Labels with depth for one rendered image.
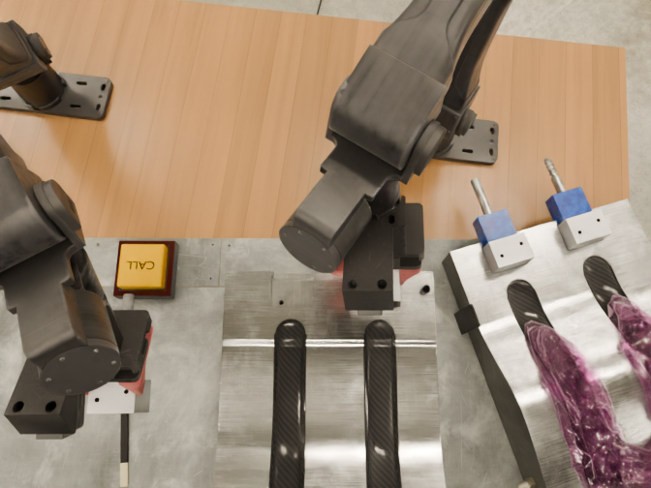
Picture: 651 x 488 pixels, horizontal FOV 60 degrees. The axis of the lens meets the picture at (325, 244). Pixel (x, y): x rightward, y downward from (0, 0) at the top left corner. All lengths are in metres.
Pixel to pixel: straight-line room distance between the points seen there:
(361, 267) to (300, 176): 0.38
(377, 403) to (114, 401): 0.29
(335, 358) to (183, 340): 0.23
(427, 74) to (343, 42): 0.53
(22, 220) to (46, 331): 0.08
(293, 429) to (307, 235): 0.32
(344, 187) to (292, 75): 0.50
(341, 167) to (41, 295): 0.25
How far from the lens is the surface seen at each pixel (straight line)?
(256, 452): 0.69
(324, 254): 0.45
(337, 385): 0.69
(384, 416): 0.70
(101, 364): 0.46
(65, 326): 0.43
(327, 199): 0.44
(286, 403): 0.70
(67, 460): 0.85
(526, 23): 2.10
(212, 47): 0.97
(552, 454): 0.74
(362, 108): 0.43
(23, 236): 0.46
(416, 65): 0.44
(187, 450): 0.80
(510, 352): 0.74
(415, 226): 0.58
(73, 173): 0.93
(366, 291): 0.48
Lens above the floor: 1.57
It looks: 74 degrees down
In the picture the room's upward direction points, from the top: straight up
